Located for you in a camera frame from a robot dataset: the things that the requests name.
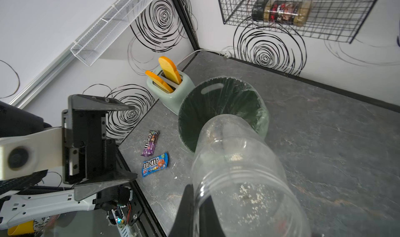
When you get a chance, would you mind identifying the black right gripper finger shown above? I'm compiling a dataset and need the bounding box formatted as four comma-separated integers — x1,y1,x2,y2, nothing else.
168,184,194,237

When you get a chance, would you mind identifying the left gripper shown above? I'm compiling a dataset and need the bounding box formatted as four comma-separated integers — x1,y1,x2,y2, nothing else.
62,94,138,201

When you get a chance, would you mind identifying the clear oatmeal jar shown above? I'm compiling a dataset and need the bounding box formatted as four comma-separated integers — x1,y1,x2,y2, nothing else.
191,115,312,237

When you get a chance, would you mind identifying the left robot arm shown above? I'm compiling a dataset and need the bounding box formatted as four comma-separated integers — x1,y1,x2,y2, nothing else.
1,94,137,230

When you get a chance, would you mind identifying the blue candy bag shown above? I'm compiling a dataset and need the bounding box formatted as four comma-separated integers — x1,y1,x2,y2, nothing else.
141,153,169,177

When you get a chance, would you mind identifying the purple candy bag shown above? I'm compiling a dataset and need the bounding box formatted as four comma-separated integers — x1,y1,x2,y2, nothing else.
141,130,159,157

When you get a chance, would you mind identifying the yellow cup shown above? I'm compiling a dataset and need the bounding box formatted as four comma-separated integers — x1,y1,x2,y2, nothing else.
7,220,35,236

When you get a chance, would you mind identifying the yellow toast slice front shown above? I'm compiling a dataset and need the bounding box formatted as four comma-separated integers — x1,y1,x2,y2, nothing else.
145,71,174,94

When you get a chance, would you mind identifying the yellow toast slice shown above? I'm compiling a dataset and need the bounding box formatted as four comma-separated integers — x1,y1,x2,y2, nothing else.
158,56,182,84
145,71,174,94

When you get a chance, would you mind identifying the green toaster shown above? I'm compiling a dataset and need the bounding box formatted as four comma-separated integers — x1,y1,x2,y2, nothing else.
146,66,196,115

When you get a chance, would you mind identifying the yellow toast slice back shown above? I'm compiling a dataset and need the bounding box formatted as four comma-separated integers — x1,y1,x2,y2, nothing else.
158,56,182,84

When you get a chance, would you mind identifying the black bin with green bag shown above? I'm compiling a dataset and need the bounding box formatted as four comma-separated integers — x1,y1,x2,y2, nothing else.
178,76,269,152

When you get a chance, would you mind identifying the small jar in basket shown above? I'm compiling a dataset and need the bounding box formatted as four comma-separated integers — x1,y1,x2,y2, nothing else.
251,0,313,27

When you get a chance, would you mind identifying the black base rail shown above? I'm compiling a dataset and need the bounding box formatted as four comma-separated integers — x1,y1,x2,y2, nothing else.
115,146,168,237

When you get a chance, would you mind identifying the white wire wall shelf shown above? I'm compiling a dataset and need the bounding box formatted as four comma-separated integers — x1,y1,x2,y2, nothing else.
70,0,153,67

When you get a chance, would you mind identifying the black left corner post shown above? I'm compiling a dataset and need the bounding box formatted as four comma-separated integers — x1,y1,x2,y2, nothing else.
172,0,201,50

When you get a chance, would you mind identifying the white toaster power cord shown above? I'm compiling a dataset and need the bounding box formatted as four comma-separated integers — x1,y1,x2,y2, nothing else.
176,48,232,66

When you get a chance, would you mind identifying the black wire wall basket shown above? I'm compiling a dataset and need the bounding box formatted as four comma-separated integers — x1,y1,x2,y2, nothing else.
218,0,378,44

